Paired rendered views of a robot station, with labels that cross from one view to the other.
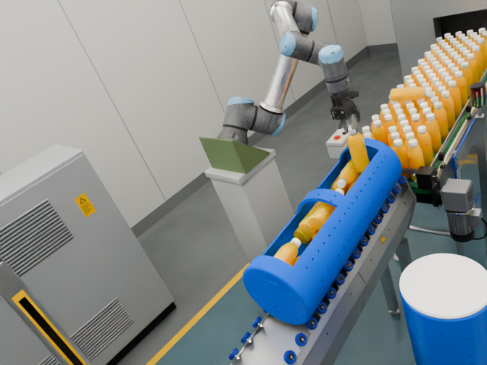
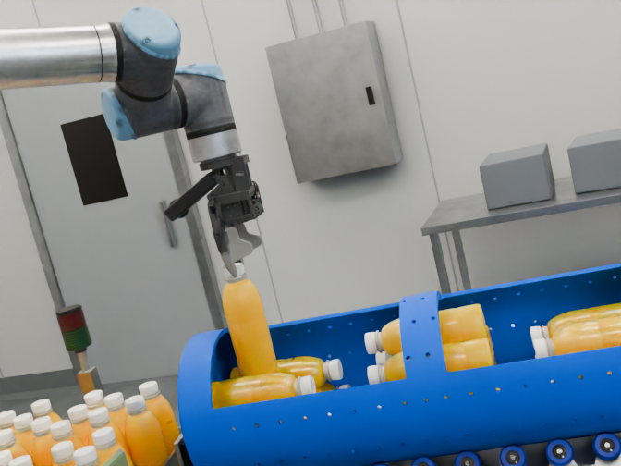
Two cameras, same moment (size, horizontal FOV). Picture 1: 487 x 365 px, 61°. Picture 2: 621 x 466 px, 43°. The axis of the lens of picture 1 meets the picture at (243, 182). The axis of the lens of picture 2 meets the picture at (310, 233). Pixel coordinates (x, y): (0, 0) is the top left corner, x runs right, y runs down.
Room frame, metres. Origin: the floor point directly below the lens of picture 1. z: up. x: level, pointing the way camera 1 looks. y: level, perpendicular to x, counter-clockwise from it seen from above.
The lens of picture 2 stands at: (2.33, 0.72, 1.61)
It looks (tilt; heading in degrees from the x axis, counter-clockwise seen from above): 9 degrees down; 234
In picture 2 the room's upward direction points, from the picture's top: 14 degrees counter-clockwise
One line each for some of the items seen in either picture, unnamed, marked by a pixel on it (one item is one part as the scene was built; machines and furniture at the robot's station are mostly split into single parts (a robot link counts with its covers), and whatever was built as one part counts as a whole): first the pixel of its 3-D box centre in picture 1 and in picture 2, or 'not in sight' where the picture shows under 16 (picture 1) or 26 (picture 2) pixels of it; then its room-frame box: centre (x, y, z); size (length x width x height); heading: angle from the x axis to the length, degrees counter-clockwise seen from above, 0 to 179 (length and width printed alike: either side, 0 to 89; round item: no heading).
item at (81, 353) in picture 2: (478, 100); (77, 338); (1.69, -1.17, 1.18); 0.06 x 0.06 x 0.16
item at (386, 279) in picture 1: (385, 276); not in sight; (1.73, -0.55, 0.31); 0.06 x 0.06 x 0.63; 41
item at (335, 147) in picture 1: (343, 141); not in sight; (2.07, -0.61, 1.05); 0.20 x 0.10 x 0.10; 131
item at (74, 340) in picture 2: (478, 99); (77, 337); (1.69, -1.17, 1.18); 0.06 x 0.06 x 0.05
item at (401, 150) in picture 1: (401, 160); (148, 450); (1.75, -0.78, 1.00); 0.07 x 0.07 x 0.19
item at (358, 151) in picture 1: (357, 150); (247, 324); (1.60, -0.52, 1.24); 0.07 x 0.07 x 0.19
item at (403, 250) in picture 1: (409, 282); not in sight; (1.62, -0.64, 0.31); 0.06 x 0.06 x 0.63; 41
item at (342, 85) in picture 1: (338, 84); (215, 147); (1.58, -0.51, 1.57); 0.10 x 0.09 x 0.05; 41
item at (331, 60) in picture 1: (333, 63); (201, 99); (1.59, -0.51, 1.65); 0.10 x 0.09 x 0.12; 174
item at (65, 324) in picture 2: (477, 90); (71, 320); (1.69, -1.17, 1.23); 0.06 x 0.06 x 0.04
